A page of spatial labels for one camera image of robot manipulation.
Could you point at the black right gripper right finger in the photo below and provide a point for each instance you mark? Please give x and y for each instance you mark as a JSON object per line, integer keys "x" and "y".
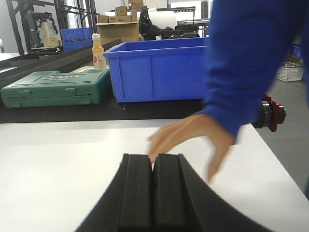
{"x": 183, "y": 202}

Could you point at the blue sleeved forearm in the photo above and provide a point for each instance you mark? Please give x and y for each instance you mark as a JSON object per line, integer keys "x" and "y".
{"x": 249, "y": 40}

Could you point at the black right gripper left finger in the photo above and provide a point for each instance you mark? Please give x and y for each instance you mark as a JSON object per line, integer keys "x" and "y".
{"x": 125, "y": 206}

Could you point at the large blue plastic bin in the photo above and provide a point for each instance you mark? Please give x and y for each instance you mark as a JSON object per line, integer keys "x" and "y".
{"x": 158, "y": 70}

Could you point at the open cardboard box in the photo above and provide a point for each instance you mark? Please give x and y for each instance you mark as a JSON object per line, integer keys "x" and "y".
{"x": 125, "y": 31}

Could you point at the green plastic tool case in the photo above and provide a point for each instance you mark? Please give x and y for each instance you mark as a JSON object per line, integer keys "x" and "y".
{"x": 53, "y": 88}

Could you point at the person's bare hand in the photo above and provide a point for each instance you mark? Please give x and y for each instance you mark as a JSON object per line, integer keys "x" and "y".
{"x": 198, "y": 125}

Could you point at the distant blue plastic crate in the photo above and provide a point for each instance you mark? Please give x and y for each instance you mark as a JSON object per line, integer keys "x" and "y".
{"x": 76, "y": 38}

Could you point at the orange juice bottle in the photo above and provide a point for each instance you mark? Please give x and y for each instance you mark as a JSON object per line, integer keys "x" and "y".
{"x": 97, "y": 52}

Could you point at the red black table clamp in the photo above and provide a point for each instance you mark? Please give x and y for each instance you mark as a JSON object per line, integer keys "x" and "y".
{"x": 271, "y": 114}

